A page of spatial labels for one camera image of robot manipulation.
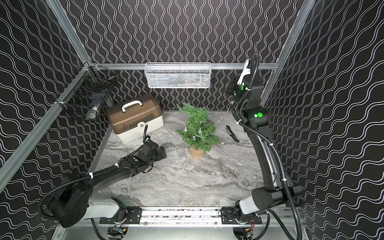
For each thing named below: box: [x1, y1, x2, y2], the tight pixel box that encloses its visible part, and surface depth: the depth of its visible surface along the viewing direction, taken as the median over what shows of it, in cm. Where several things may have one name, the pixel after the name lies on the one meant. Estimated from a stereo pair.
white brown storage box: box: [106, 94, 164, 144], surface depth 97 cm
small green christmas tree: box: [175, 102, 221, 159], surface depth 76 cm
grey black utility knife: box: [226, 125, 240, 143], surface depth 109 cm
